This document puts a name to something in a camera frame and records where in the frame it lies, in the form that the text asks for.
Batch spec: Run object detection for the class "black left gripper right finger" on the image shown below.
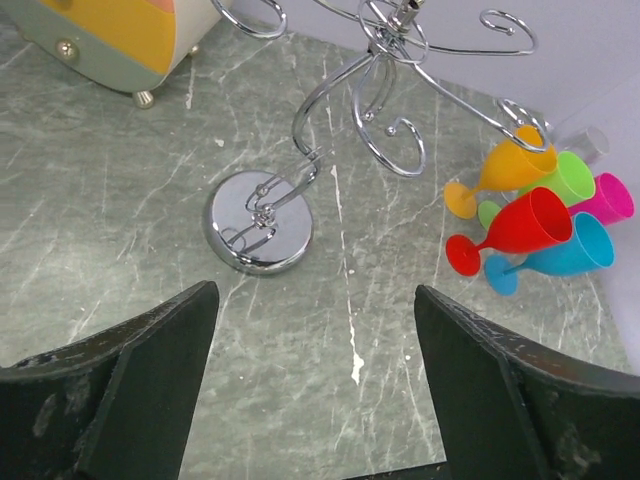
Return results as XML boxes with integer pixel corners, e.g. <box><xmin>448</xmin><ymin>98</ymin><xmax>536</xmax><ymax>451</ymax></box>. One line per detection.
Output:
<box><xmin>414</xmin><ymin>286</ymin><xmax>639</xmax><ymax>479</ymax></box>

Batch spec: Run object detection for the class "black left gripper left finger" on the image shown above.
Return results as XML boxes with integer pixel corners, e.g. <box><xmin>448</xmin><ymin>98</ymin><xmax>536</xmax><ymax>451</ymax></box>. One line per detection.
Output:
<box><xmin>1</xmin><ymin>281</ymin><xmax>219</xmax><ymax>479</ymax></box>

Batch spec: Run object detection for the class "blue wine glass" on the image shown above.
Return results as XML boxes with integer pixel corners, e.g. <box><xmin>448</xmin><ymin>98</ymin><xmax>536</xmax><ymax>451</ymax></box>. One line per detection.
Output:
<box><xmin>484</xmin><ymin>212</ymin><xmax>616</xmax><ymax>296</ymax></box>

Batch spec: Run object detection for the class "red wine glass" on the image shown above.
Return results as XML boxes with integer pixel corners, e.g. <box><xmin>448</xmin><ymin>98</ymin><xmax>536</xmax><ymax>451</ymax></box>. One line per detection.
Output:
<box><xmin>445</xmin><ymin>187</ymin><xmax>573</xmax><ymax>276</ymax></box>

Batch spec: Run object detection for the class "chrome wine glass rack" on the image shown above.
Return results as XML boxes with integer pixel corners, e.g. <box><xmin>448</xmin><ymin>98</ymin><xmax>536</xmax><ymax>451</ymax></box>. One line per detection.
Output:
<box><xmin>203</xmin><ymin>1</ymin><xmax>551</xmax><ymax>275</ymax></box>

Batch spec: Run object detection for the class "pink wine glass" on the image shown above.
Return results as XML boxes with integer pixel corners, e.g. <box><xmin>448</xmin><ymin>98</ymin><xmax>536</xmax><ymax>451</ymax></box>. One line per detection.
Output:
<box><xmin>569</xmin><ymin>172</ymin><xmax>635</xmax><ymax>226</ymax></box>

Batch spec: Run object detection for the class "green wine glass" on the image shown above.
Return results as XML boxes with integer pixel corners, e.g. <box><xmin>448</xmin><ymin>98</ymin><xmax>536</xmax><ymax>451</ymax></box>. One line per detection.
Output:
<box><xmin>477</xmin><ymin>150</ymin><xmax>596</xmax><ymax>231</ymax></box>

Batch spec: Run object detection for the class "orange wine glass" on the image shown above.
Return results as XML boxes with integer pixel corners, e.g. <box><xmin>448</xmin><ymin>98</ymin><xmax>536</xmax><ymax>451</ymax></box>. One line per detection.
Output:
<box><xmin>443</xmin><ymin>139</ymin><xmax>557</xmax><ymax>219</ymax></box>

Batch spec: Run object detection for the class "clear wine glass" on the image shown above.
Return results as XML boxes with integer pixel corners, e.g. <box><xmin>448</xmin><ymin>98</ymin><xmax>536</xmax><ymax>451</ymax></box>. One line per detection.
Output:
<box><xmin>550</xmin><ymin>125</ymin><xmax>610</xmax><ymax>165</ymax></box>

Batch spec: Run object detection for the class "white round container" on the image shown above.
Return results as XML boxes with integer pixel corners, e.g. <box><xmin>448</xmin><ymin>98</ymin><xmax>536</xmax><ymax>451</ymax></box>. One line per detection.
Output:
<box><xmin>1</xmin><ymin>0</ymin><xmax>222</xmax><ymax>109</ymax></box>

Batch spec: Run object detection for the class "aluminium rail frame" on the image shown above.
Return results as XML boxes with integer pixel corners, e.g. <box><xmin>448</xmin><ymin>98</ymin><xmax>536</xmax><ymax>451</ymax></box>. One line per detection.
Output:
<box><xmin>347</xmin><ymin>462</ymin><xmax>452</xmax><ymax>480</ymax></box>

